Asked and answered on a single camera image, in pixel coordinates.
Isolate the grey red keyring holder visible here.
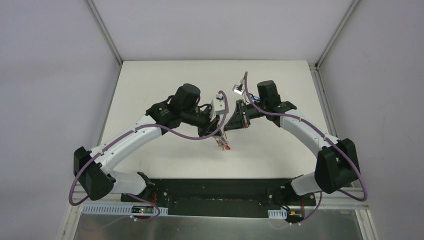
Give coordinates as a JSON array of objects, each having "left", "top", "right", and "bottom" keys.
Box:
[{"left": 213, "top": 135, "right": 231, "bottom": 151}]

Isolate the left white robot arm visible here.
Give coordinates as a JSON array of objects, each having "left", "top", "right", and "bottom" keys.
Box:
[{"left": 68, "top": 83, "right": 229, "bottom": 206}]

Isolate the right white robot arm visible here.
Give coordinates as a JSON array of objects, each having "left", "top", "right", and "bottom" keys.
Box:
[{"left": 224, "top": 78, "right": 364, "bottom": 205}]

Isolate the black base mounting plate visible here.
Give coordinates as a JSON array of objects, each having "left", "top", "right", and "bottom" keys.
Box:
[{"left": 138, "top": 178, "right": 318, "bottom": 218}]

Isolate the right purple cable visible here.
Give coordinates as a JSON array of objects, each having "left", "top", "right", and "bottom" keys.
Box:
[{"left": 243, "top": 71, "right": 369, "bottom": 203}]

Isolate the purple cable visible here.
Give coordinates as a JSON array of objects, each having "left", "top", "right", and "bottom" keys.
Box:
[
  {"left": 68, "top": 90, "right": 230, "bottom": 223},
  {"left": 243, "top": 71, "right": 369, "bottom": 203}
]

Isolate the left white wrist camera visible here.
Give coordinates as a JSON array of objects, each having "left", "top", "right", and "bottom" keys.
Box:
[{"left": 210, "top": 92, "right": 229, "bottom": 119}]

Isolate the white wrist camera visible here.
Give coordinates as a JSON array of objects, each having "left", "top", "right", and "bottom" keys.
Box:
[
  {"left": 232, "top": 83, "right": 246, "bottom": 98},
  {"left": 210, "top": 92, "right": 229, "bottom": 119}
]

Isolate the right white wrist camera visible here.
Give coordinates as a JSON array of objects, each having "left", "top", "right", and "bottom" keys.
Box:
[{"left": 232, "top": 83, "right": 246, "bottom": 98}]

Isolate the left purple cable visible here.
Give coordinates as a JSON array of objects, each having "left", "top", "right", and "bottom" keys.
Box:
[{"left": 68, "top": 90, "right": 230, "bottom": 223}]

